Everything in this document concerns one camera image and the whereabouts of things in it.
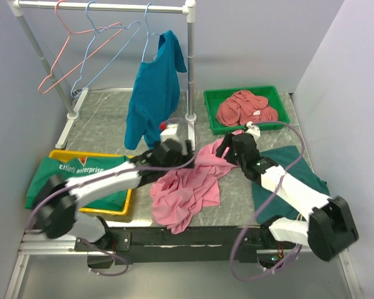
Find pink t shirt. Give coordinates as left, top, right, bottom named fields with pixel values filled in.
left=150, top=138, right=236, bottom=234

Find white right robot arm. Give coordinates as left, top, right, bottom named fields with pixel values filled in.
left=216, top=132, right=359, bottom=262

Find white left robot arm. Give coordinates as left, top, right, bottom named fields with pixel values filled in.
left=31, top=139, right=194, bottom=250

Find dusty red shirt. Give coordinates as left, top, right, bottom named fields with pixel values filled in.
left=216, top=90, right=279, bottom=127

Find blue t shirt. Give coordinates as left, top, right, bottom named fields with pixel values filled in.
left=124, top=31, right=187, bottom=150

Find green printed t shirt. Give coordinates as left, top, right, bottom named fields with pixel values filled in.
left=25, top=156, right=129, bottom=212

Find blue hanger with shirt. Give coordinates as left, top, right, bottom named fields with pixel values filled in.
left=141, top=2, right=160, bottom=63

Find green plastic tray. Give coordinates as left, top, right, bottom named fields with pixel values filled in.
left=204, top=85, right=290, bottom=135

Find dark green shorts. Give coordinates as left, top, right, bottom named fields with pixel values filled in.
left=252, top=146, right=330, bottom=224

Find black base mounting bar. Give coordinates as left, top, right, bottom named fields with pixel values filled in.
left=74, top=224, right=301, bottom=269

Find yellow plastic tray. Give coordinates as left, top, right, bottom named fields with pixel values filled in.
left=49, top=149, right=132, bottom=216

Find silver clothes rack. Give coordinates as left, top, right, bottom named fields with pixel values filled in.
left=6, top=0, right=197, bottom=152

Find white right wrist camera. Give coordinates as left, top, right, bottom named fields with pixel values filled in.
left=244, top=121, right=261, bottom=140

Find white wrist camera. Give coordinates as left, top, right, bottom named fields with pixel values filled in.
left=160, top=122, right=181, bottom=143
left=244, top=121, right=261, bottom=140

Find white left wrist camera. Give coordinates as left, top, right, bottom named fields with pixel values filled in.
left=160, top=122, right=181, bottom=143

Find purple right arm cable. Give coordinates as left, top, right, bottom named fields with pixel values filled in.
left=229, top=121, right=306, bottom=282

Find blue wire hanger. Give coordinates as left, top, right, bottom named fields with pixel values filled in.
left=70, top=1, right=141, bottom=98

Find pink wire hanger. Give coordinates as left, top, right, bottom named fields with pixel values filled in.
left=37, top=0, right=124, bottom=95

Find aluminium frame rail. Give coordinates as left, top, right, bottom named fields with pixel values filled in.
left=5, top=230, right=364, bottom=298

